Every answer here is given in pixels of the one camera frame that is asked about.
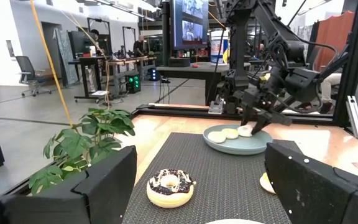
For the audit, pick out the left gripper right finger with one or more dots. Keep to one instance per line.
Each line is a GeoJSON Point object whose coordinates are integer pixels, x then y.
{"type": "Point", "coordinates": [309, 193]}

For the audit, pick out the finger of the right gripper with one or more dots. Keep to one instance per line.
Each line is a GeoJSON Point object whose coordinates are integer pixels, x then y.
{"type": "Point", "coordinates": [247, 115]}
{"type": "Point", "coordinates": [264, 119]}

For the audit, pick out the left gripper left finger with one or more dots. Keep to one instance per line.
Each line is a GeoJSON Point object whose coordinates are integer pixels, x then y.
{"type": "Point", "coordinates": [104, 193]}

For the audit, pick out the small pink white donut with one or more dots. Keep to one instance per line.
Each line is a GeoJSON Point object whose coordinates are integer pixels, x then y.
{"type": "Point", "coordinates": [244, 131]}

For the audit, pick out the small yellow donut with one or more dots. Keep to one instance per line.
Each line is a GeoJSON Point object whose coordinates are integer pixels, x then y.
{"type": "Point", "coordinates": [230, 133]}

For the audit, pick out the yellow donut with chocolate stripes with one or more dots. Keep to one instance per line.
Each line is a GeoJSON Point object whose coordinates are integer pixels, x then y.
{"type": "Point", "coordinates": [216, 137]}

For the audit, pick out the small orange donut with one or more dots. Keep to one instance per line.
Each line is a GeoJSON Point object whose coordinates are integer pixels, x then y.
{"type": "Point", "coordinates": [264, 185]}

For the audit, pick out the chocolate donut with white drizzle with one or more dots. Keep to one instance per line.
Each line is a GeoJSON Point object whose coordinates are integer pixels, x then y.
{"type": "Point", "coordinates": [169, 194]}

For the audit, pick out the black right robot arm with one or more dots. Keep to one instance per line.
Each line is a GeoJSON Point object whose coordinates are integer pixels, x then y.
{"type": "Point", "coordinates": [278, 37]}

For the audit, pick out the teal round plate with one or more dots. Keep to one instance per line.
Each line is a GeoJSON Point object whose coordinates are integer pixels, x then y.
{"type": "Point", "coordinates": [238, 146]}

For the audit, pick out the green potted plant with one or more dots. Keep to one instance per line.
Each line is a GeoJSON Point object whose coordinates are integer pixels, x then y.
{"type": "Point", "coordinates": [73, 146]}

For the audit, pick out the person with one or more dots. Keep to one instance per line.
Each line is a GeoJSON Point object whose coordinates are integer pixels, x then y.
{"type": "Point", "coordinates": [331, 82]}
{"type": "Point", "coordinates": [139, 46]}
{"type": "Point", "coordinates": [95, 35]}

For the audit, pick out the white bucket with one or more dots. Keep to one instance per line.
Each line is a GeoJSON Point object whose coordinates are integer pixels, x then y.
{"type": "Point", "coordinates": [219, 46]}

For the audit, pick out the grey table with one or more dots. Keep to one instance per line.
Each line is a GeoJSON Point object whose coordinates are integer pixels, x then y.
{"type": "Point", "coordinates": [191, 71]}

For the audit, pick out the grey woven placemat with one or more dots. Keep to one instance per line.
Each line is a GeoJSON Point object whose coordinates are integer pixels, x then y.
{"type": "Point", "coordinates": [222, 186]}

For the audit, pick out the white round plate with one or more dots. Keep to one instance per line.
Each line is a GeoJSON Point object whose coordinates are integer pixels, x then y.
{"type": "Point", "coordinates": [235, 221]}

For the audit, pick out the orange partition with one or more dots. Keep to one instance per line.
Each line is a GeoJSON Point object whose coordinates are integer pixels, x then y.
{"type": "Point", "coordinates": [334, 40]}

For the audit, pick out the large display screen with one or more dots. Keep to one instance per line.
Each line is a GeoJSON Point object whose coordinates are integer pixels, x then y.
{"type": "Point", "coordinates": [189, 23]}

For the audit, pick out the computer with green lights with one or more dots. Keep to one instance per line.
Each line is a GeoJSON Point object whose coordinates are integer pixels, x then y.
{"type": "Point", "coordinates": [133, 83]}

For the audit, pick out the wooden workbench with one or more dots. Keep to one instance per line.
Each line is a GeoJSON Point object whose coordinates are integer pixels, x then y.
{"type": "Point", "coordinates": [92, 60]}

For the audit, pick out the grey office chair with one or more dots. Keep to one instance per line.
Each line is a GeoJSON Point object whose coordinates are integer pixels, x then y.
{"type": "Point", "coordinates": [30, 73]}

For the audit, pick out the silver metal bracket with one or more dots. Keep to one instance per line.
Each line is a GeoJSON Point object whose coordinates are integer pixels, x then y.
{"type": "Point", "coordinates": [354, 118]}

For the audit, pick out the black aluminium frame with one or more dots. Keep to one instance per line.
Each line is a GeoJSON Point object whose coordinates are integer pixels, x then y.
{"type": "Point", "coordinates": [350, 62]}

